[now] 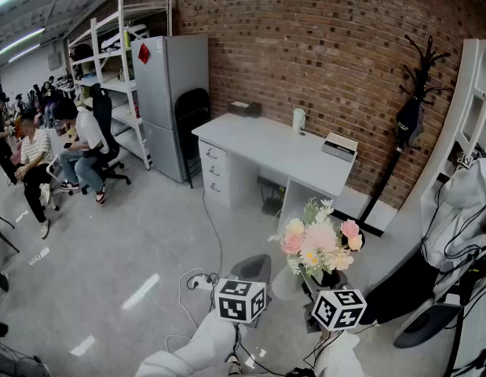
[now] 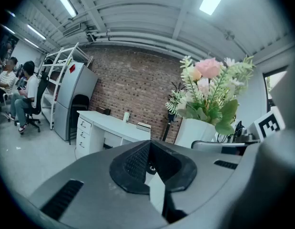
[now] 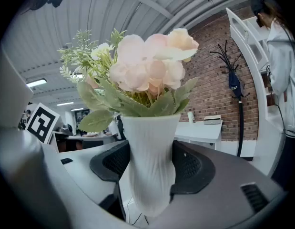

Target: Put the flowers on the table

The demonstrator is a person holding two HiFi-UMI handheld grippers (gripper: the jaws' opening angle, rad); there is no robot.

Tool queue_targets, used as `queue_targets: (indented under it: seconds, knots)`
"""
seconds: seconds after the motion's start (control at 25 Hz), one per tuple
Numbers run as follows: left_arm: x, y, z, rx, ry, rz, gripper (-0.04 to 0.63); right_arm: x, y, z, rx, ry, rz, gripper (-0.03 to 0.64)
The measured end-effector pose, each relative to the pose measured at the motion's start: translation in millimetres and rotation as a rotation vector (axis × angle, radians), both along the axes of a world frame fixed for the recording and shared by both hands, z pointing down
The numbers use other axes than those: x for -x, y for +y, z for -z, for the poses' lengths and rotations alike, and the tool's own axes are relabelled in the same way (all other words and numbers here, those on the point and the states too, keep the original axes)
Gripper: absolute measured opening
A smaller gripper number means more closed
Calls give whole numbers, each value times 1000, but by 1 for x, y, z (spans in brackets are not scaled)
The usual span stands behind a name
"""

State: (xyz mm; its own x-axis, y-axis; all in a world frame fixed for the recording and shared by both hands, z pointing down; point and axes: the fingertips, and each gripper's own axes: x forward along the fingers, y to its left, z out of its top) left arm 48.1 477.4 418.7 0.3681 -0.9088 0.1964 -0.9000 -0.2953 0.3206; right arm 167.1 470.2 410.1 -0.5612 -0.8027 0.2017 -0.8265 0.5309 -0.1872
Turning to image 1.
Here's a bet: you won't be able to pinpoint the black office chair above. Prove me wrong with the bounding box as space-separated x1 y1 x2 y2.
80 82 132 196

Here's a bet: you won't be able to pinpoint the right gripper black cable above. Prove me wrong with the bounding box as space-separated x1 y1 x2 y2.
303 328 345 369

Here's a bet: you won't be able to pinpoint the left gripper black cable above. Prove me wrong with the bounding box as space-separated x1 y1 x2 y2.
225 322 244 368

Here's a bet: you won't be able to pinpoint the person's right forearm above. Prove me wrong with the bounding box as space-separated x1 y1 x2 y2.
312 328 370 377

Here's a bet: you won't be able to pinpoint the white hanging garment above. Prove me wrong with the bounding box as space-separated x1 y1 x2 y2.
422 157 486 298

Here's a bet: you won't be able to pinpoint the grey refrigerator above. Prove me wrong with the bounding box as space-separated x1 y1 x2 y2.
130 34 210 184

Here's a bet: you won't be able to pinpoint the white desk with drawers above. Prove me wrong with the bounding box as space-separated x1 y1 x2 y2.
191 112 360 235

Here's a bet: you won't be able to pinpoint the person's shoe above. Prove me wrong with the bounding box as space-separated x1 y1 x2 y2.
226 353 243 377

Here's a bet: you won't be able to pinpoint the black round base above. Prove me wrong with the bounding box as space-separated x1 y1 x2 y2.
393 298 463 350

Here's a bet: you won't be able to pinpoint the black hanging bag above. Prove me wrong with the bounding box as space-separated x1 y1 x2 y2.
394 96 426 151

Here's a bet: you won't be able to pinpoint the white storage box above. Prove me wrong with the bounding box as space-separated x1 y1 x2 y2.
321 131 360 163

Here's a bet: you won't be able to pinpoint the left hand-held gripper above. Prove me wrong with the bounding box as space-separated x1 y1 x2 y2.
214 254 273 328

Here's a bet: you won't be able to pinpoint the white shelf unit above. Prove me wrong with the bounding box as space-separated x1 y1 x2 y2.
418 37 486 377

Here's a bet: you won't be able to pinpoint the black folding chair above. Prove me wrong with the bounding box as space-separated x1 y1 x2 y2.
174 87 212 190

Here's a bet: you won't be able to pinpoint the black coat rack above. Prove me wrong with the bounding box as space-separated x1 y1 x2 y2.
358 34 454 232

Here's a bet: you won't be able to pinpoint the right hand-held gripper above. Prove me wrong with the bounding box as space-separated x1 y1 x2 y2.
298 263 367 334

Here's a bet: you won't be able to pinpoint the pastel flowers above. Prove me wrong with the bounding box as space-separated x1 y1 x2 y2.
267 197 364 301

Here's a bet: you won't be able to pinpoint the person's left forearm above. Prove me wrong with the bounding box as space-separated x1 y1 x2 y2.
134 308 248 377

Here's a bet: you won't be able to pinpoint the white floor cable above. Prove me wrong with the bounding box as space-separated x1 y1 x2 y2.
165 267 213 353

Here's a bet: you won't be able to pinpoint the white metal shelf rack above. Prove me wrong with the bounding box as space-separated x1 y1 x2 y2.
67 0 174 171

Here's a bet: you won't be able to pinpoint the white chair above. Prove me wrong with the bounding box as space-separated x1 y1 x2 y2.
38 154 75 212

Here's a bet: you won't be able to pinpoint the white power strip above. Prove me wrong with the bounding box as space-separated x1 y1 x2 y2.
187 275 219 292

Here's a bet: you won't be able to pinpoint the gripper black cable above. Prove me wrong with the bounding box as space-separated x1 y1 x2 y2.
225 322 244 368
303 328 345 369

